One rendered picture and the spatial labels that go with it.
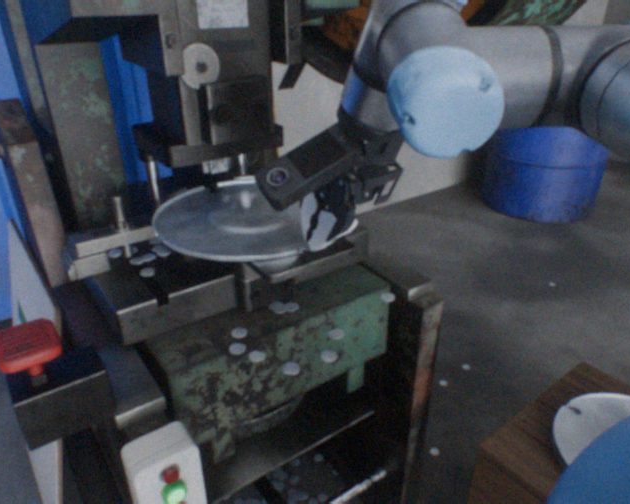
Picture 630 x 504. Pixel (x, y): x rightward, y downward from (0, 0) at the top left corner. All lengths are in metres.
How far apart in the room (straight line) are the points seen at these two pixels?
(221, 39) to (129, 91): 1.22
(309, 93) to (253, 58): 1.59
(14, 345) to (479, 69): 0.51
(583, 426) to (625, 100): 0.81
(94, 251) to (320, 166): 0.42
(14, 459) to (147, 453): 1.01
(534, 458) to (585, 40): 0.77
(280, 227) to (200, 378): 0.24
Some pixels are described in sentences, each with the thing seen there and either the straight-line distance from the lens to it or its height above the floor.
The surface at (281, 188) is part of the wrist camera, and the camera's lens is 0.52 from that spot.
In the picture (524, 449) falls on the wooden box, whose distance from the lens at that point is 1.05.
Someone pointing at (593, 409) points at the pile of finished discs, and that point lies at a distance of 1.15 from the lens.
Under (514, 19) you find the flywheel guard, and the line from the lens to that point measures 0.81.
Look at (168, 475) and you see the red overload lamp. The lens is 0.63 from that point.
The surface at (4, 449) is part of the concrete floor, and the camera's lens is 1.67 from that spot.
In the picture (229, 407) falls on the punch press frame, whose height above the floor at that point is 0.54.
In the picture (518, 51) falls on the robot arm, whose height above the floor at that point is 1.05.
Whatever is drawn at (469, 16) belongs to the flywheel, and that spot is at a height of 1.05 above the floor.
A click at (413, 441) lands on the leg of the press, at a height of 0.30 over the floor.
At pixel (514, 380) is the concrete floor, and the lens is 1.74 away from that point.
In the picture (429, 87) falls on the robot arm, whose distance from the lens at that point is 0.37.
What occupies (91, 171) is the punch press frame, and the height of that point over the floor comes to 0.80.
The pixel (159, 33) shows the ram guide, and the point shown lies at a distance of 0.69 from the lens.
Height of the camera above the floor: 1.10
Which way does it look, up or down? 28 degrees down
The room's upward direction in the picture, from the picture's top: straight up
